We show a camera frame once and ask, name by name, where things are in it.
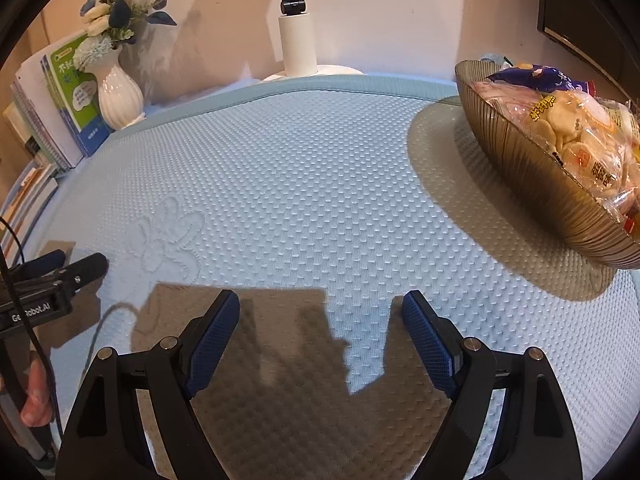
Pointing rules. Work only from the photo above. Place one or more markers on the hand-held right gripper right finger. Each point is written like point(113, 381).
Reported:
point(430, 345)

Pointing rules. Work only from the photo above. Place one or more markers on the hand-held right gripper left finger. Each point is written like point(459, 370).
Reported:
point(212, 345)

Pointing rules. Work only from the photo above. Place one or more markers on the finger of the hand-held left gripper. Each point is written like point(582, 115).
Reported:
point(87, 267)
point(45, 261)

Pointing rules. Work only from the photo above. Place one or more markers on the cookie bag with yellow label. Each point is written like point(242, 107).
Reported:
point(570, 125)

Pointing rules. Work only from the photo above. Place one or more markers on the person's left hand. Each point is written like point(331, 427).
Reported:
point(37, 390)

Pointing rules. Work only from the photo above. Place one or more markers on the stack of flat books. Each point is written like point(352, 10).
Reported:
point(25, 195)

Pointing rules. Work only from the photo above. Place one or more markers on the row of upright books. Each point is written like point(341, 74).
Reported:
point(40, 125)

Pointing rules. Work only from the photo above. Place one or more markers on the green cover book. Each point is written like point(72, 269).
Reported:
point(75, 95)

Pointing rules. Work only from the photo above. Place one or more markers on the white ribbed vase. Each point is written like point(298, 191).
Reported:
point(120, 100)

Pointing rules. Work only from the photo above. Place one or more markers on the blue textured mat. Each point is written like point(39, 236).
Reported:
point(300, 185)

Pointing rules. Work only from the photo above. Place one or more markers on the artificial flower bouquet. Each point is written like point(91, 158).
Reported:
point(107, 15)

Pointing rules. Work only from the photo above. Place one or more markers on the blue purple snack packet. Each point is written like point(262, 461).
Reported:
point(540, 77)

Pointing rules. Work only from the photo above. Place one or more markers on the white plastic bag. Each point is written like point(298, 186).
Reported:
point(495, 57)

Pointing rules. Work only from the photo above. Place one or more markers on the white desk lamp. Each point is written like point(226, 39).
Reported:
point(297, 45)

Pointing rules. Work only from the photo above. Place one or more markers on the dark framed panel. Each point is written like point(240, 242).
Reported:
point(590, 15)

